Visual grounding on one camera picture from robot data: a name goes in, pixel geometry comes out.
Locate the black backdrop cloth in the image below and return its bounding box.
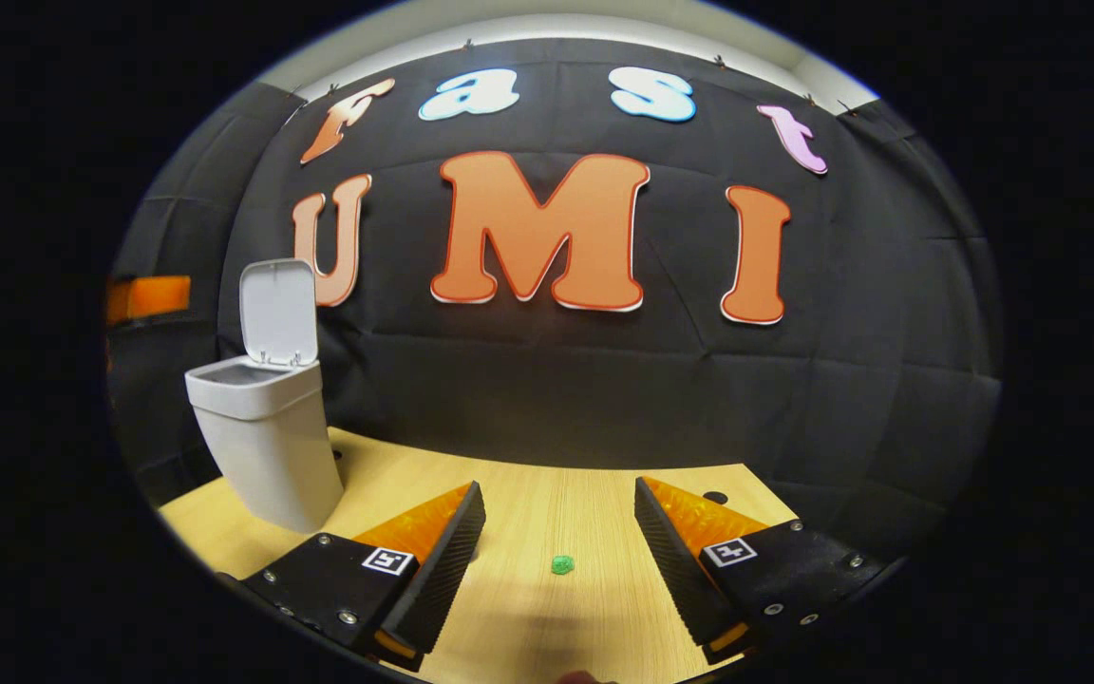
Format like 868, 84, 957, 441
108, 38, 1004, 561

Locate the wooden desktop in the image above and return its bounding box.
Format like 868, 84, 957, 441
158, 427, 800, 684

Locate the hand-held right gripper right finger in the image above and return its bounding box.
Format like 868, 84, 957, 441
633, 475, 892, 668

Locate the white desktop garbage bin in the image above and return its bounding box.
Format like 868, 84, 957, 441
184, 257, 347, 535

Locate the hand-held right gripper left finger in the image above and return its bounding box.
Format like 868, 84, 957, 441
241, 481, 488, 674

